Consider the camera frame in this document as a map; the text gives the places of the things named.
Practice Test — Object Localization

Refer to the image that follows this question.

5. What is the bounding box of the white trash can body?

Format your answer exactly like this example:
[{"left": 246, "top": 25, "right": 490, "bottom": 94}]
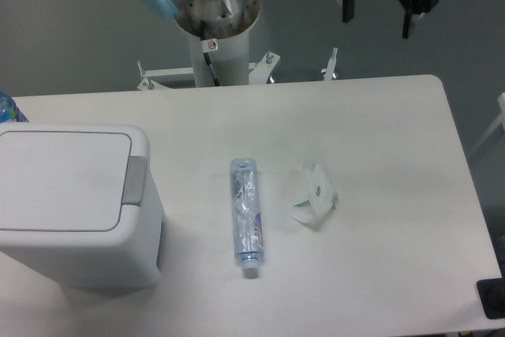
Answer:
[{"left": 1, "top": 122, "right": 166, "bottom": 289}]

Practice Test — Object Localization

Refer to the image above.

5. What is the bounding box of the crumpled white paper wrapper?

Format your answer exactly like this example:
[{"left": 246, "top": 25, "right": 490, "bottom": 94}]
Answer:
[{"left": 290, "top": 160, "right": 339, "bottom": 230}]

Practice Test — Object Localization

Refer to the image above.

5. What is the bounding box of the white frame at right edge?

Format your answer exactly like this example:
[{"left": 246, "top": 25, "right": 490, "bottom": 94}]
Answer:
[{"left": 470, "top": 93, "right": 504, "bottom": 158}]

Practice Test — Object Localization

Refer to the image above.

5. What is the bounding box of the black clamp at table edge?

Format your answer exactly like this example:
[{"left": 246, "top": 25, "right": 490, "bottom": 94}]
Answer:
[{"left": 477, "top": 278, "right": 504, "bottom": 320}]

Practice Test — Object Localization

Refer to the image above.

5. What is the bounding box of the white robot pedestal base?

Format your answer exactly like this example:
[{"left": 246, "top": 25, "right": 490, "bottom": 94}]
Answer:
[{"left": 136, "top": 17, "right": 339, "bottom": 92}]

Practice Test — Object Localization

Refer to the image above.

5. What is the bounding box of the white trash can lid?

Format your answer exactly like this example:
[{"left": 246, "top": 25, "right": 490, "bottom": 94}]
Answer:
[{"left": 1, "top": 131, "right": 131, "bottom": 231}]

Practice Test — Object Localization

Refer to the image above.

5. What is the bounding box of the crushed clear plastic bottle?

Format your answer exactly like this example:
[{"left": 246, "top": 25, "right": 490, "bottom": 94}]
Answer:
[{"left": 230, "top": 158, "right": 264, "bottom": 279}]

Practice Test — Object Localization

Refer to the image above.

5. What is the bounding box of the grey trash can push button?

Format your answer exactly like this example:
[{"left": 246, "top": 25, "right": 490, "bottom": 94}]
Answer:
[{"left": 122, "top": 156, "right": 148, "bottom": 206}]

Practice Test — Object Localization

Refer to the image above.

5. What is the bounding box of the blue labelled water bottle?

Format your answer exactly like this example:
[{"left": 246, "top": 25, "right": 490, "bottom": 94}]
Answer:
[{"left": 0, "top": 91, "right": 29, "bottom": 122}]

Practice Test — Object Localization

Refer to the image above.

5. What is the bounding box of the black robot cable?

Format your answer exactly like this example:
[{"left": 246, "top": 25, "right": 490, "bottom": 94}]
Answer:
[{"left": 199, "top": 20, "right": 220, "bottom": 88}]

